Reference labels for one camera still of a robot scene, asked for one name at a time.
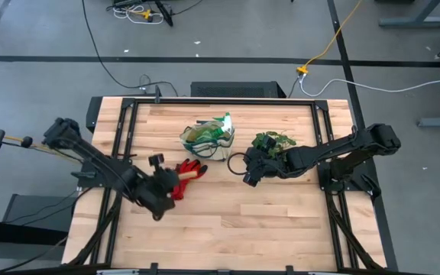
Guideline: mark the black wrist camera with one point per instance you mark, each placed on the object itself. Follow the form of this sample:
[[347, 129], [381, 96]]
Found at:
[[156, 159], [269, 142]]

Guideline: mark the green leafy plant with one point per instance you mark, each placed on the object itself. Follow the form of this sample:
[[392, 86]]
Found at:
[[286, 141]]

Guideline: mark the dark grey cart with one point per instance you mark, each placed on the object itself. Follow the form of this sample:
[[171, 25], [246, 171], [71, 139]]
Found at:
[[33, 208]]

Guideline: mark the black computer case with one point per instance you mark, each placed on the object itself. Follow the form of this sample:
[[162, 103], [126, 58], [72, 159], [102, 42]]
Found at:
[[235, 89]]

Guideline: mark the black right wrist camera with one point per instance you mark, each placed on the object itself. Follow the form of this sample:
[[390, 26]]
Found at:
[[269, 142]]

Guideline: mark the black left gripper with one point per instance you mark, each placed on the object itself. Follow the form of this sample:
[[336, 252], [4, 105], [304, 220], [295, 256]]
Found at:
[[159, 191]]

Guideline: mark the beige gardening bag green trim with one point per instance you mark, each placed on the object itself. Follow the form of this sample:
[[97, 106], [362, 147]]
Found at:
[[220, 153]]

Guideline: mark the green transparent spray bottle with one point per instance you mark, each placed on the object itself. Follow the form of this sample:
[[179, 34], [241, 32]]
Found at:
[[208, 133]]

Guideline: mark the black aluminium table frame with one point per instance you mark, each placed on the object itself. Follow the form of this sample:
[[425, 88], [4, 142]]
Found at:
[[224, 101]]

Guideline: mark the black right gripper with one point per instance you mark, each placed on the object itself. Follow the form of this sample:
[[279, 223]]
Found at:
[[267, 164]]

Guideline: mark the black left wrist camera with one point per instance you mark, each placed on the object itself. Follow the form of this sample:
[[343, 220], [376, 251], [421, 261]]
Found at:
[[156, 159]]

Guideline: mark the red cloth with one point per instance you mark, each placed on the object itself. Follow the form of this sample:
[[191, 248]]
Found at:
[[189, 166]]

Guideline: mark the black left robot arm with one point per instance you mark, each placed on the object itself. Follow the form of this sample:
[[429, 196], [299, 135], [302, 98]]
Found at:
[[90, 156]]

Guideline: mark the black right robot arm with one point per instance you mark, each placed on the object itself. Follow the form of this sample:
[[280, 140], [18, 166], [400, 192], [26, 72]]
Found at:
[[338, 151]]

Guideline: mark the black knob on yellow rod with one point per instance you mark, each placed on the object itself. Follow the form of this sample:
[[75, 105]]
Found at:
[[26, 141]]

